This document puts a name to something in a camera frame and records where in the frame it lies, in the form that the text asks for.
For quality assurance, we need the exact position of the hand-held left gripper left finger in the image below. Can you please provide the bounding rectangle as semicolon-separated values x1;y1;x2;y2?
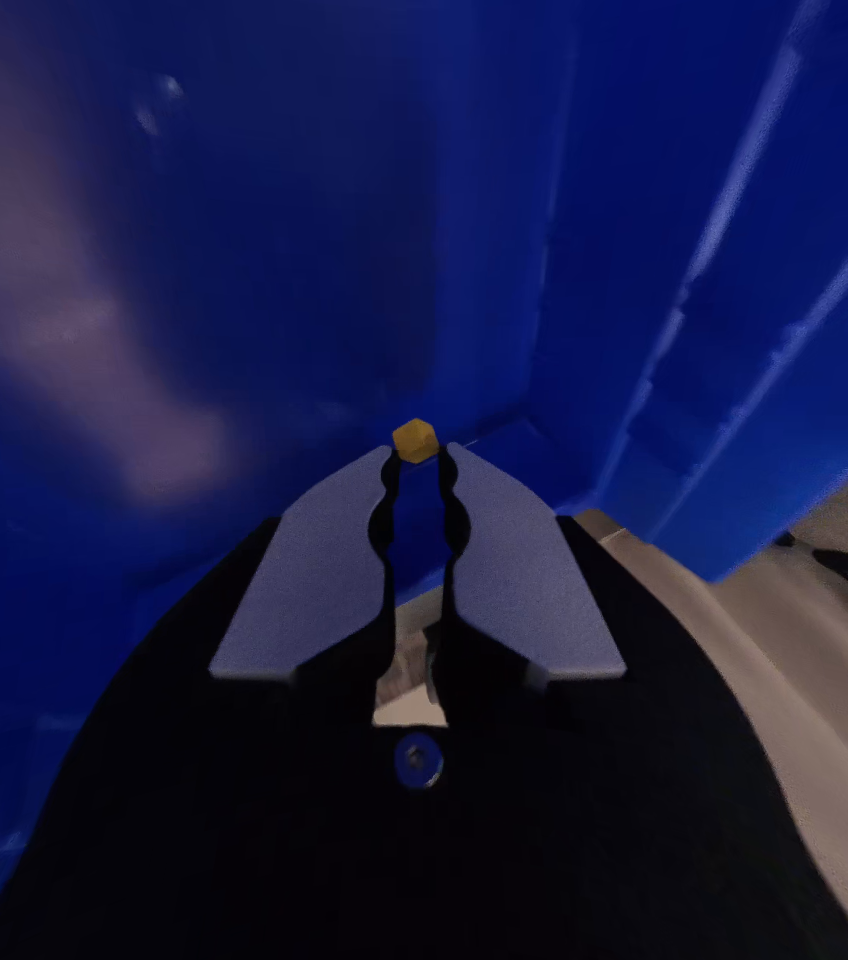
208;444;397;725

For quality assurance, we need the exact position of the small yellow cube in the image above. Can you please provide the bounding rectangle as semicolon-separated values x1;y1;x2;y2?
391;418;439;465

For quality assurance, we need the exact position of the blue plastic bin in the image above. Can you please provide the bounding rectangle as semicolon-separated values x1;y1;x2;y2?
0;0;848;960

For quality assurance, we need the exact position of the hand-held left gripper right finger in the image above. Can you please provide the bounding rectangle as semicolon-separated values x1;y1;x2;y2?
435;442;628;725

